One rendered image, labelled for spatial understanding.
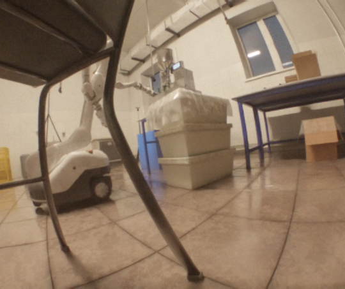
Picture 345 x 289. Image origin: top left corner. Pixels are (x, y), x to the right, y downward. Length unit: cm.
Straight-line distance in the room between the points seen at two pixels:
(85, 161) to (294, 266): 110
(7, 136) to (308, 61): 615
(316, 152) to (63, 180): 204
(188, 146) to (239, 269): 84
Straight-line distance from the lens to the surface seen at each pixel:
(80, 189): 106
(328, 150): 174
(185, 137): 106
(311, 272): 45
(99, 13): 35
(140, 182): 31
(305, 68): 181
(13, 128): 529
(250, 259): 47
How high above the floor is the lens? 32
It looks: 1 degrees up
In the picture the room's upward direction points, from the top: 7 degrees counter-clockwise
